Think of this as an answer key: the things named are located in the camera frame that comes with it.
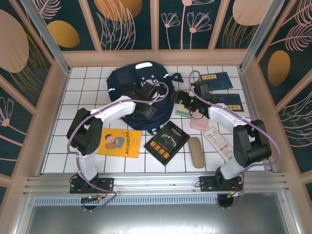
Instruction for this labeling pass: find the tan glasses case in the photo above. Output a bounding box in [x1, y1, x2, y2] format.
[187, 136, 206, 169]

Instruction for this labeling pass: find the black book white lettering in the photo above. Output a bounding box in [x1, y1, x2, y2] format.
[143, 120, 191, 167]

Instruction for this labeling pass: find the yellow cartoon cover book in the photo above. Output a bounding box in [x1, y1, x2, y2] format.
[97, 127, 142, 159]

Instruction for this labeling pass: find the aluminium side rail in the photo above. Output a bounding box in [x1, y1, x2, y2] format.
[237, 67, 278, 174]

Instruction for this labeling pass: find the aluminium frame post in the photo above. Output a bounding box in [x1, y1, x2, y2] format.
[19, 0, 72, 75]
[238, 0, 286, 71]

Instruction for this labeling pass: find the slotted metal cable duct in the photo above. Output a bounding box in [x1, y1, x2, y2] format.
[33, 196, 292, 206]

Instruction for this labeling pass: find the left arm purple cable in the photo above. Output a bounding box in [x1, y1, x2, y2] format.
[67, 81, 170, 213]

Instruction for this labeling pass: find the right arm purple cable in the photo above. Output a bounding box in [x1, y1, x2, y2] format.
[189, 70, 282, 210]

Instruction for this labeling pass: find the navy blue backpack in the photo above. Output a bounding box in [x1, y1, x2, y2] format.
[107, 60, 184, 136]

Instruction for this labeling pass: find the right black mount plate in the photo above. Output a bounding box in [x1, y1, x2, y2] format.
[199, 175, 244, 194]

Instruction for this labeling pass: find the left black mount plate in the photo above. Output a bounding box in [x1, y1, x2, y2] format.
[69, 177, 115, 195]

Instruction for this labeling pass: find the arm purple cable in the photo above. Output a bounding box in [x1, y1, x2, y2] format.
[189, 70, 282, 210]
[67, 81, 170, 213]

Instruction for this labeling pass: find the white red package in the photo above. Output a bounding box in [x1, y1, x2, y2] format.
[201, 126, 238, 163]

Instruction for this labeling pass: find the blue book small label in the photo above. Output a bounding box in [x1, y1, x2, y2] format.
[199, 72, 234, 92]

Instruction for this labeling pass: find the pink pencil case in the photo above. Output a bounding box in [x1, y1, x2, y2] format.
[190, 111, 210, 132]

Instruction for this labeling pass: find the small circuit board with wires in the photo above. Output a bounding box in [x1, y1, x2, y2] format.
[226, 190, 246, 198]
[80, 195, 108, 204]

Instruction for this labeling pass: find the green notebook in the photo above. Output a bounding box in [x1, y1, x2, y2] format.
[175, 102, 193, 118]

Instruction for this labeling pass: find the black mount plate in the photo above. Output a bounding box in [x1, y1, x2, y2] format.
[199, 175, 244, 194]
[69, 177, 115, 195]

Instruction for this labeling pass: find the blue book yellow label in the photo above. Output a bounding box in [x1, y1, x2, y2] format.
[211, 94, 244, 113]

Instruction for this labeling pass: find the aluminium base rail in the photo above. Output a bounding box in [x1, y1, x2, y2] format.
[23, 172, 292, 198]

